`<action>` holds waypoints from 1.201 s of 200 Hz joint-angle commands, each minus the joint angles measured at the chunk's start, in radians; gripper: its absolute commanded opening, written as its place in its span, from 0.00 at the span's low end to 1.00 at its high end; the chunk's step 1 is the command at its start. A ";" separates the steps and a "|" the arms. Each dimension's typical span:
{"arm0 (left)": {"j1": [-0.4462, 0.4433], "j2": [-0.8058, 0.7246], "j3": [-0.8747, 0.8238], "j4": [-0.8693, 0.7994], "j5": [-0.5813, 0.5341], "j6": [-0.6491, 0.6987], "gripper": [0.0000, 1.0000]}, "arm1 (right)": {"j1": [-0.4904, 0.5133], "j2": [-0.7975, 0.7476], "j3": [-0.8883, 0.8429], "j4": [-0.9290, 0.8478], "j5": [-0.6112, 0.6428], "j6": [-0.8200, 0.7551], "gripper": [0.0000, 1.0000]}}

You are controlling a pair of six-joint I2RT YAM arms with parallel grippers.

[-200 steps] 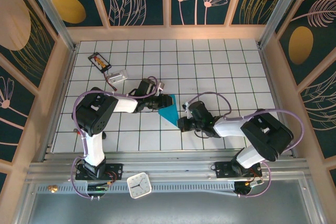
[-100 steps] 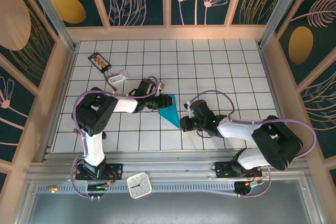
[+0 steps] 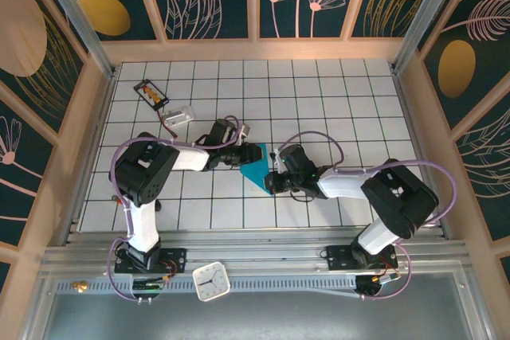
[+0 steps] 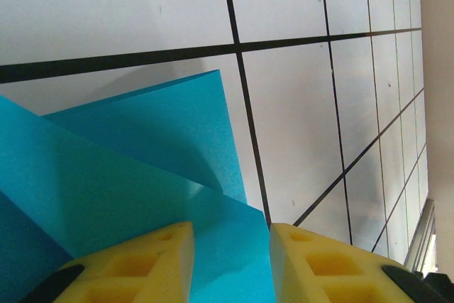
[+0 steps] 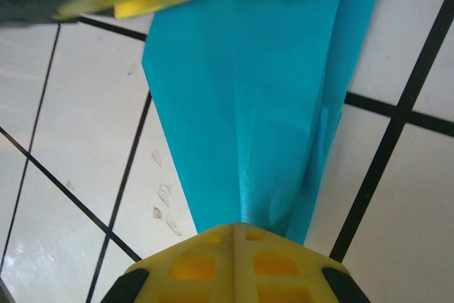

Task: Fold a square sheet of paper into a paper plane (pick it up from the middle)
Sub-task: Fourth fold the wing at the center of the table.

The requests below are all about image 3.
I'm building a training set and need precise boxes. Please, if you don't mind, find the blue cloth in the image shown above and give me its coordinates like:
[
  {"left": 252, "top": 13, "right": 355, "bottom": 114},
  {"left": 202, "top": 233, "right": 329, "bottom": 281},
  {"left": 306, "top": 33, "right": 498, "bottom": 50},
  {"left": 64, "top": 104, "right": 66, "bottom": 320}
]
[{"left": 240, "top": 143, "right": 280, "bottom": 197}]

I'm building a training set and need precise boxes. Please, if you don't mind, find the white square clock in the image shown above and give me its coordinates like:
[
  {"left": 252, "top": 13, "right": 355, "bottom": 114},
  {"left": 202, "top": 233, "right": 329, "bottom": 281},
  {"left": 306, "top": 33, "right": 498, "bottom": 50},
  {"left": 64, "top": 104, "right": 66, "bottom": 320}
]
[{"left": 192, "top": 261, "right": 232, "bottom": 303}]

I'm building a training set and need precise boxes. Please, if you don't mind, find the clear plastic box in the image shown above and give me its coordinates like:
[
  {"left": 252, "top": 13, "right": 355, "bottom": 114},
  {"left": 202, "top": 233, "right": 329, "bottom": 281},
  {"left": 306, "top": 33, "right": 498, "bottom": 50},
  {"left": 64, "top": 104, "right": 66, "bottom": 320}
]
[{"left": 163, "top": 104, "right": 197, "bottom": 127}]

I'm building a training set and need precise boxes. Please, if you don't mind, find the black battery with orange label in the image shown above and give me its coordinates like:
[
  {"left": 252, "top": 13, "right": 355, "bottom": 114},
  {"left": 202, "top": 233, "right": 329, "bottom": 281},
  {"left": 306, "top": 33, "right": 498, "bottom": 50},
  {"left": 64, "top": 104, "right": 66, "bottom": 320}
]
[{"left": 133, "top": 79, "right": 170, "bottom": 112}]

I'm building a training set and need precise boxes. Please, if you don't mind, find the grey metal panel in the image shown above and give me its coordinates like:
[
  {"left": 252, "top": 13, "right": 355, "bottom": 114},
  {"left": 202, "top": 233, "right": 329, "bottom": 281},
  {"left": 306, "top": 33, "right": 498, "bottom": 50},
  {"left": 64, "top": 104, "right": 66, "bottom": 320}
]
[{"left": 23, "top": 272, "right": 495, "bottom": 340}]

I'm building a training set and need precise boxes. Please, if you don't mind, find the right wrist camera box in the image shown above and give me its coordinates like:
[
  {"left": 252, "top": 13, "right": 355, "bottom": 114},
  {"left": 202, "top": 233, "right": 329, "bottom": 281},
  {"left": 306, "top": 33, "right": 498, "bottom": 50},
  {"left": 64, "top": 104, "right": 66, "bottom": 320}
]
[{"left": 269, "top": 147, "right": 286, "bottom": 176}]

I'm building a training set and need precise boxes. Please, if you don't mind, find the aluminium mounting rail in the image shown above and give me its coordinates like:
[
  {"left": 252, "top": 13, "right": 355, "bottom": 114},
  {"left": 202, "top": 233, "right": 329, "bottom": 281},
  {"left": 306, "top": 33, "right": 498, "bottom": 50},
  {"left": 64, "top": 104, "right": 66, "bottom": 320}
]
[{"left": 41, "top": 228, "right": 469, "bottom": 277}]

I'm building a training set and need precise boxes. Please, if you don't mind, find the red black wire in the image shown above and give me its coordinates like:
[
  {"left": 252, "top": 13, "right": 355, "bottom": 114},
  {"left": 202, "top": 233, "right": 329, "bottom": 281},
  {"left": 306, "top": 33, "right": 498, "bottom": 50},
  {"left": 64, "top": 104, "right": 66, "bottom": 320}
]
[{"left": 159, "top": 108, "right": 179, "bottom": 140}]

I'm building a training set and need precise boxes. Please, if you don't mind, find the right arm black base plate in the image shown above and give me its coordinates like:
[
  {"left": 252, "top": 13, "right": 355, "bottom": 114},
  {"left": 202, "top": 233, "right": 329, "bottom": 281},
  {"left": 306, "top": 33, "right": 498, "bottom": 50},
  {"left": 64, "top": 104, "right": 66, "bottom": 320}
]
[{"left": 325, "top": 244, "right": 398, "bottom": 272}]

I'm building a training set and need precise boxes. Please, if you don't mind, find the slotted grey cable duct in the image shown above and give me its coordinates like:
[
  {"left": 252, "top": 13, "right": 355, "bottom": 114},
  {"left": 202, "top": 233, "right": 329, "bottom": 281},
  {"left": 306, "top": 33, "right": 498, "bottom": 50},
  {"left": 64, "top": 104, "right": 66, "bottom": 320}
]
[{"left": 55, "top": 278, "right": 359, "bottom": 295}]

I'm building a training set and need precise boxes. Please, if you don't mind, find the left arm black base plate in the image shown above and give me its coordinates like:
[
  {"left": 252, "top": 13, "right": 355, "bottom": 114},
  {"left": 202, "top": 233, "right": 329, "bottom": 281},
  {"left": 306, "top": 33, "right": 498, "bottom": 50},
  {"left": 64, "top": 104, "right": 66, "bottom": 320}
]
[{"left": 114, "top": 247, "right": 188, "bottom": 276}]

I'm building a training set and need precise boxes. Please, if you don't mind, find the black electronics board with wires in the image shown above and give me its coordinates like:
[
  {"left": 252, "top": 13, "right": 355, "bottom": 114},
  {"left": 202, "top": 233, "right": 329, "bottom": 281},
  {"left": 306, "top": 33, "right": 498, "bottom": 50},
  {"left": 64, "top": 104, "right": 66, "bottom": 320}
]
[
  {"left": 131, "top": 275, "right": 176, "bottom": 303},
  {"left": 353, "top": 272, "right": 402, "bottom": 300}
]

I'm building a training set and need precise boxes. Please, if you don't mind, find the aluminium side rail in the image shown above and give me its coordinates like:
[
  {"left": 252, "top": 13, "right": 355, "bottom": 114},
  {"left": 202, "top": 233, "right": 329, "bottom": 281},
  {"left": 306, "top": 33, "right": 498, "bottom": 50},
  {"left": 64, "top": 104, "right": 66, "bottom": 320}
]
[
  {"left": 392, "top": 68, "right": 453, "bottom": 240},
  {"left": 62, "top": 71, "right": 119, "bottom": 246}
]

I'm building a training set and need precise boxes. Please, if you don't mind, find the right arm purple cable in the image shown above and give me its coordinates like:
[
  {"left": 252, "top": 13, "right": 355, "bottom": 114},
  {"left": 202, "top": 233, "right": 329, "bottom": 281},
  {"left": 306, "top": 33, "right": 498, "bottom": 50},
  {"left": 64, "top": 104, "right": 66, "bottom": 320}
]
[{"left": 277, "top": 131, "right": 457, "bottom": 302}]

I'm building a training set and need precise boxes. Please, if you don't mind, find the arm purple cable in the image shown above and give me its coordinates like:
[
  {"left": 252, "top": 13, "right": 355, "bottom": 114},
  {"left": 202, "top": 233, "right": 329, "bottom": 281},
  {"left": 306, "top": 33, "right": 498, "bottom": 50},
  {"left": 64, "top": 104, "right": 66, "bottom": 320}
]
[
  {"left": 107, "top": 115, "right": 242, "bottom": 302},
  {"left": 277, "top": 131, "right": 457, "bottom": 302}
]

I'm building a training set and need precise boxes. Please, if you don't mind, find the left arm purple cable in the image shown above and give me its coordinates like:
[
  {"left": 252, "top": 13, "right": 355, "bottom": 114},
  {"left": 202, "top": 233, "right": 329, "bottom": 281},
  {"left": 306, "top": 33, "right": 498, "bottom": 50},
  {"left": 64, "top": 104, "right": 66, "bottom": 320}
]
[{"left": 107, "top": 115, "right": 242, "bottom": 302}]

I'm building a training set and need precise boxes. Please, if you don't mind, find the aluminium corner post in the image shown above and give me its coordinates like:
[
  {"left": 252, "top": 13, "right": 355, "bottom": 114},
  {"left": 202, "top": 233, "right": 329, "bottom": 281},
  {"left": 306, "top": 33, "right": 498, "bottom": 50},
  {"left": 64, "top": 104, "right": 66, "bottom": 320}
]
[
  {"left": 31, "top": 0, "right": 119, "bottom": 78},
  {"left": 391, "top": 0, "right": 469, "bottom": 75}
]

